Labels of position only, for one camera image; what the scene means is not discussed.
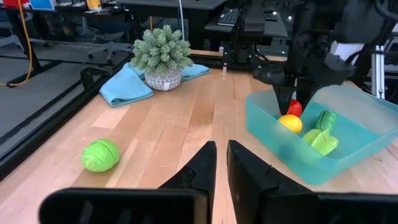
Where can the yellow toy lemon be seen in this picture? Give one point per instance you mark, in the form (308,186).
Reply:
(290,123)

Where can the folded light blue cloth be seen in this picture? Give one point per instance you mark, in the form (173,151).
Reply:
(124,87)

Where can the teal translucent tupperware container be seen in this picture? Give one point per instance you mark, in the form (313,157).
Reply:
(295,155)

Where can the potted green succulent plant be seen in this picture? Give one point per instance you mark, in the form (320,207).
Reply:
(160,53)

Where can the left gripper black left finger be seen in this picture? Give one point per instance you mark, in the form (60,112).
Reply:
(186,199)

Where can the silver aluminium post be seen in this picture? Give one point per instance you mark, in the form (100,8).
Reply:
(378,71)

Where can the black office chair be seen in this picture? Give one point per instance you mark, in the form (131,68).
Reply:
(107,46)

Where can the green leafy toy vegetable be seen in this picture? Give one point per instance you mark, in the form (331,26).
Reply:
(321,142)

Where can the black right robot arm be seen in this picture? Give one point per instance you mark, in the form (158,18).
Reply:
(326,21)

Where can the red toy tomato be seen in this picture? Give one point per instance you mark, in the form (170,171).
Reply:
(295,108)

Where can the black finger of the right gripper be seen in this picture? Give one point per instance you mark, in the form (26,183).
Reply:
(306,93)
(283,96)

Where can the green toy cucumber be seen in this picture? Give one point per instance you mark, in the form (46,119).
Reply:
(327,119)

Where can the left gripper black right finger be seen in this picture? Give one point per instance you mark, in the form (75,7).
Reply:
(264,199)

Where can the black stand leg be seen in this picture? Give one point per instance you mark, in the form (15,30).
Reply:
(31,56)

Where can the green toy cabbage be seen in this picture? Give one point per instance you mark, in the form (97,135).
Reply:
(100,155)

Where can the black laptop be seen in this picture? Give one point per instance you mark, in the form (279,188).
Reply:
(228,17)

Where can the black desk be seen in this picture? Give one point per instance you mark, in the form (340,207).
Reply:
(273,28)

